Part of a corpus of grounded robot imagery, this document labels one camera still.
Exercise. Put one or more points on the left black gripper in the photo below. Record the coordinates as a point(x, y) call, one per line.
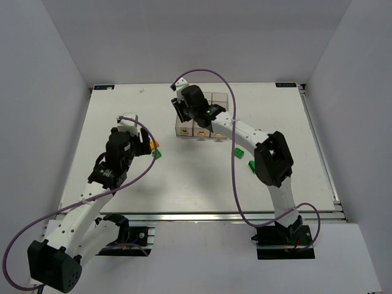
point(136, 145)

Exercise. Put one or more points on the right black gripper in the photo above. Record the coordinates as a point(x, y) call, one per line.
point(178, 107)

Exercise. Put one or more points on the yellow long lego brick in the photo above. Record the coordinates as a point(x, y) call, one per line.
point(154, 145)

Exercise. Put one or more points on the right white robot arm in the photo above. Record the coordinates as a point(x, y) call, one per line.
point(272, 157)

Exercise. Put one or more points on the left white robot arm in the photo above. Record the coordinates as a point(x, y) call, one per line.
point(58, 260)

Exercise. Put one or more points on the green lego left side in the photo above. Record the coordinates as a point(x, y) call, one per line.
point(156, 154)

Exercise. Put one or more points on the green lego centre two-by-two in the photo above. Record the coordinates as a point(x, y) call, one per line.
point(239, 153)

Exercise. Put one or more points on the green curved lego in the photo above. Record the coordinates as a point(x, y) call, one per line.
point(251, 165)

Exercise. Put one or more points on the left blue corner label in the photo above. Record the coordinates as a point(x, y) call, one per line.
point(103, 87)

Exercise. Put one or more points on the blue corner label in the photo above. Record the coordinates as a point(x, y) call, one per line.
point(103, 87)
point(285, 85)

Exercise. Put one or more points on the right blue corner label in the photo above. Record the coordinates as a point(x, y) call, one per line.
point(285, 85)

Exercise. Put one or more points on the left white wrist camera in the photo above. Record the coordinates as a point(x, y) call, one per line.
point(128, 124)

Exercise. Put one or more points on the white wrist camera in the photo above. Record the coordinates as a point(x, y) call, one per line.
point(128, 124)
point(178, 86)

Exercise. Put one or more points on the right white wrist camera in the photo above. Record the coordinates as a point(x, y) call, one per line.
point(178, 86)

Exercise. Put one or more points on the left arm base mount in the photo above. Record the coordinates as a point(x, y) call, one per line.
point(133, 241)

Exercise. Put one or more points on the aluminium front rail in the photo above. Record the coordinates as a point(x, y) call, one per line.
point(335, 216)

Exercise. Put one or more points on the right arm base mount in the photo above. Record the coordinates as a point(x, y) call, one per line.
point(272, 245)

